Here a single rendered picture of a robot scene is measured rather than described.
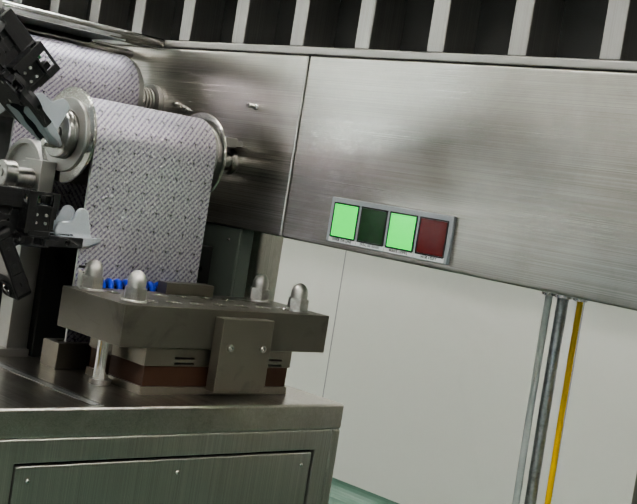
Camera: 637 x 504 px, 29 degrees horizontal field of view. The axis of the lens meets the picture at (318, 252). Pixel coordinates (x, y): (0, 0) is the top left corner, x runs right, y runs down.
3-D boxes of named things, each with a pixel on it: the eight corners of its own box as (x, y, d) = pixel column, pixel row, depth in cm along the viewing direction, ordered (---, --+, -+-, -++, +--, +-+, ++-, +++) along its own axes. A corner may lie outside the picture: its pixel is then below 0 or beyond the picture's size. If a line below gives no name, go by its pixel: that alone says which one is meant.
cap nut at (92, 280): (73, 286, 184) (78, 256, 184) (94, 288, 187) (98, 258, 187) (87, 291, 182) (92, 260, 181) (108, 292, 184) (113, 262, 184)
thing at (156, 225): (71, 287, 190) (89, 167, 189) (192, 295, 207) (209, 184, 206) (73, 288, 190) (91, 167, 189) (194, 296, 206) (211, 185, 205)
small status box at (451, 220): (325, 240, 197) (332, 196, 197) (328, 240, 197) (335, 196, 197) (446, 264, 179) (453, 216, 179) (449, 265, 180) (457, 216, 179)
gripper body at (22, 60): (64, 72, 185) (17, 6, 178) (25, 110, 181) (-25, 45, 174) (37, 69, 190) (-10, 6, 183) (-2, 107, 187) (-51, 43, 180)
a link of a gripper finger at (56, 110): (90, 126, 189) (54, 79, 184) (64, 152, 187) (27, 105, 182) (79, 125, 192) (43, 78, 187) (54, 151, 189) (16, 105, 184)
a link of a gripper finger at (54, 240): (88, 239, 185) (36, 234, 179) (86, 250, 185) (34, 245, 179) (71, 235, 189) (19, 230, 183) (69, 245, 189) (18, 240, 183)
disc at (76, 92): (35, 178, 198) (47, 85, 198) (37, 178, 198) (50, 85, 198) (87, 186, 188) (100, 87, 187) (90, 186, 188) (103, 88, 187)
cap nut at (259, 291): (242, 298, 207) (246, 271, 207) (259, 299, 210) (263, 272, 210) (257, 302, 205) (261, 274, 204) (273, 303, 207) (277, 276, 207)
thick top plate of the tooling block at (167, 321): (56, 325, 185) (62, 284, 184) (258, 333, 213) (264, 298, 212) (118, 347, 173) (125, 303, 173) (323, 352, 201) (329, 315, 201)
